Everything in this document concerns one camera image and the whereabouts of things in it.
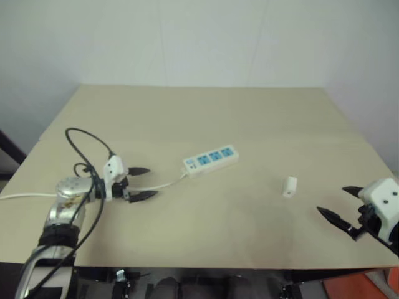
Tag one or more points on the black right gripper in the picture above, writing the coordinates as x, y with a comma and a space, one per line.
369, 218

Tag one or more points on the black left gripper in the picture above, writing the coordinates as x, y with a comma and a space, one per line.
119, 187

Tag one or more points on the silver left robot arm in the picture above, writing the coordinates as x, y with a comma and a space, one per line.
67, 190

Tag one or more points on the white plug adapter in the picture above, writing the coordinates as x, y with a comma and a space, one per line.
290, 187

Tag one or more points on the white power strip blue sockets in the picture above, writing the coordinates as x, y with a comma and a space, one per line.
211, 159

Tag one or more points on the orange object under table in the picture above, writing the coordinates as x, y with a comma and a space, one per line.
361, 285

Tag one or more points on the dark rounded shapes under table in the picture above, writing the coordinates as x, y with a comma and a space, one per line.
199, 285

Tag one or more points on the dark furniture edge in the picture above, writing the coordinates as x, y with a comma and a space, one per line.
9, 152

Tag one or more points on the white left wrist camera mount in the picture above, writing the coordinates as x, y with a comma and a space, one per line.
113, 169

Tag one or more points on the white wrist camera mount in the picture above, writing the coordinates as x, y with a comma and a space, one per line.
113, 169
384, 199

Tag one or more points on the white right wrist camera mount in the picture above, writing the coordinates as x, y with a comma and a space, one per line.
384, 199

